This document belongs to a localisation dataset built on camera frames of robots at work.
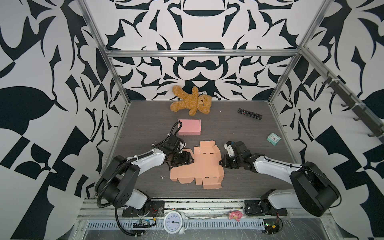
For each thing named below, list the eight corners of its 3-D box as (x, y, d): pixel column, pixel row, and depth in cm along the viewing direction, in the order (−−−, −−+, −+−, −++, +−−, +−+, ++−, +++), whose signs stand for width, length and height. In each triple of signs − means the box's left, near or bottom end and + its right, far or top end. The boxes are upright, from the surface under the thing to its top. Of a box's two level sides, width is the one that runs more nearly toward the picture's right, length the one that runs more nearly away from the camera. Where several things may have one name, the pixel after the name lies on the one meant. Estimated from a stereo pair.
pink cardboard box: (177, 135, 103) (177, 132, 100) (178, 122, 110) (178, 118, 107) (201, 135, 103) (201, 132, 100) (200, 122, 110) (201, 118, 107)
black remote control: (236, 112, 117) (237, 110, 115) (238, 109, 119) (238, 107, 117) (261, 120, 112) (262, 118, 110) (261, 117, 114) (263, 115, 112)
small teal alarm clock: (274, 146, 99) (276, 144, 96) (265, 139, 102) (267, 137, 100) (279, 140, 101) (281, 138, 99) (271, 134, 104) (272, 131, 102)
